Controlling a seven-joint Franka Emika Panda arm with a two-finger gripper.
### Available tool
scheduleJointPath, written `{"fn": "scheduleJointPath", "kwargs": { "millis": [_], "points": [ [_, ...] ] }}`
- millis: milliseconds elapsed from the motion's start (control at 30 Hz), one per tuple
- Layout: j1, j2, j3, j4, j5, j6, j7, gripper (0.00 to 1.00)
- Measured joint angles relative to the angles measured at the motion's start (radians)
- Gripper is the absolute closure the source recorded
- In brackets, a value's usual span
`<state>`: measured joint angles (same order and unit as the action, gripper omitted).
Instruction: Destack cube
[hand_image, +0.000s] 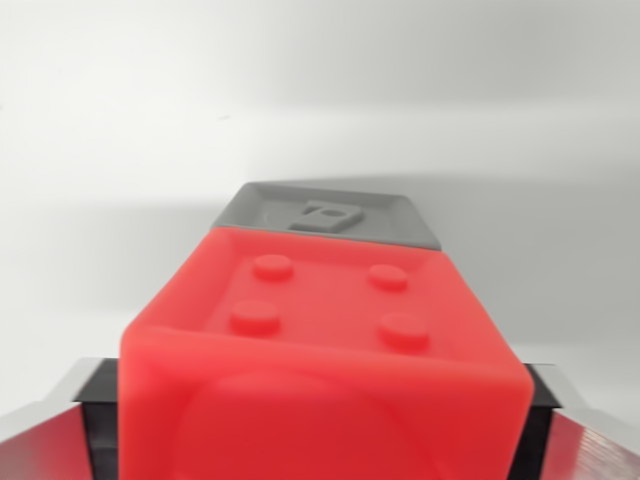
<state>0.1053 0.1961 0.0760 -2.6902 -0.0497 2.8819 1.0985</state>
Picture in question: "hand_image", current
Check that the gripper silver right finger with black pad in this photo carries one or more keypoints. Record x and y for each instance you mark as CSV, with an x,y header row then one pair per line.
x,y
575,440

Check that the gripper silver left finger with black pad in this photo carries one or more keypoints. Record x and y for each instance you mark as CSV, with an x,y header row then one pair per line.
x,y
55,430

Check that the red cube with studs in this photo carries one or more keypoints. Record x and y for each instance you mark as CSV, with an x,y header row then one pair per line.
x,y
320,360

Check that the grey cube with embossed letter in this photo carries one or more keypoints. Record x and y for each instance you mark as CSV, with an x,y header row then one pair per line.
x,y
325,212

